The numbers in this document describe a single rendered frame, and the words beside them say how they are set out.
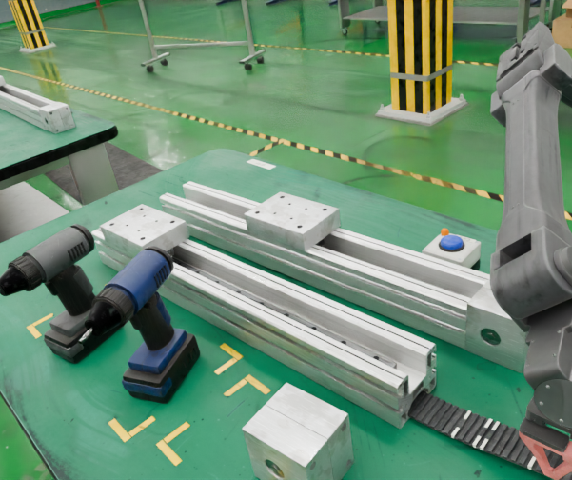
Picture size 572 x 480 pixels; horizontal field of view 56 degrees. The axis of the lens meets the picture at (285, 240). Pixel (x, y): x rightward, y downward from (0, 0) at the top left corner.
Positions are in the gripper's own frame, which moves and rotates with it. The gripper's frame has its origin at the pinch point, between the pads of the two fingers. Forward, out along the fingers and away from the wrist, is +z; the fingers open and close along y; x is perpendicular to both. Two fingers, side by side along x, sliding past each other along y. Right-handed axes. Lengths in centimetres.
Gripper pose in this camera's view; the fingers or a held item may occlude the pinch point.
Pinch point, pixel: (563, 448)
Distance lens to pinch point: 74.8
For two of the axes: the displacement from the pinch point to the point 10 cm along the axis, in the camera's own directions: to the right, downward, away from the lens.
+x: 7.4, 2.5, -6.2
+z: 1.4, 8.5, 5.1
